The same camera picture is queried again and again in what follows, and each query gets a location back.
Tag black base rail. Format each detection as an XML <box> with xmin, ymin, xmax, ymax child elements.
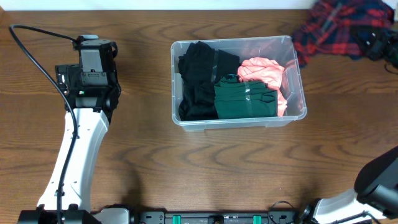
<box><xmin>131</xmin><ymin>210</ymin><xmax>304</xmax><ymax>224</ymax></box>

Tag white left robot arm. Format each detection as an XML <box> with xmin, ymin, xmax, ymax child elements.
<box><xmin>18</xmin><ymin>64</ymin><xmax>133</xmax><ymax>223</ymax></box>

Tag dark green garment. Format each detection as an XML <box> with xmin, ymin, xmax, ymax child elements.
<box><xmin>214</xmin><ymin>75</ymin><xmax>278</xmax><ymax>119</ymax></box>

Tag clear plastic storage container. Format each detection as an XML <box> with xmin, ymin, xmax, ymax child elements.
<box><xmin>170</xmin><ymin>35</ymin><xmax>307</xmax><ymax>131</ymax></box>

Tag red plaid flannel shirt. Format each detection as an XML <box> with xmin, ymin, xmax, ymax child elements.
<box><xmin>292</xmin><ymin>0</ymin><xmax>394</xmax><ymax>67</ymax></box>

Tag pink garment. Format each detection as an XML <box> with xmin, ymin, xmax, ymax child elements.
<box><xmin>238</xmin><ymin>57</ymin><xmax>287</xmax><ymax>117</ymax></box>

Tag black trousers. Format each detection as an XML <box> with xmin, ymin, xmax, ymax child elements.
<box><xmin>178</xmin><ymin>41</ymin><xmax>218</xmax><ymax>121</ymax></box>

